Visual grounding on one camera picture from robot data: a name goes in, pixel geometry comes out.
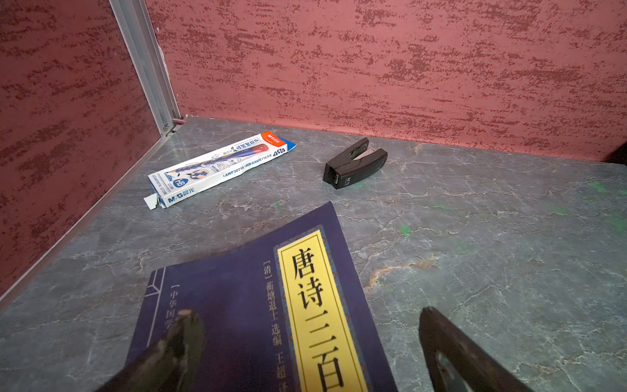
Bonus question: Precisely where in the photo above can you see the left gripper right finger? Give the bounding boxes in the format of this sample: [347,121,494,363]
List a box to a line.
[419,306,530,391]

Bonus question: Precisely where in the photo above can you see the black mesh file holder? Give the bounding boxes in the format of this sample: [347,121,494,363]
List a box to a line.
[604,142,627,165]

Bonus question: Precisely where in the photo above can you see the black stapler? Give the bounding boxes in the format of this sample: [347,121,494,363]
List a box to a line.
[323,137,388,189]

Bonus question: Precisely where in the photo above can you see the blue book Tang poems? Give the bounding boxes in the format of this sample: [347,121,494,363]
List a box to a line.
[127,204,396,391]

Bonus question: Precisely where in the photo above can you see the white red pen package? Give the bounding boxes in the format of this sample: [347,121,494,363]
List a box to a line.
[144,132,296,210]

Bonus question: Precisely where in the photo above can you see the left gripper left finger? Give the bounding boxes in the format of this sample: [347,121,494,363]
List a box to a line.
[99,310,205,391]

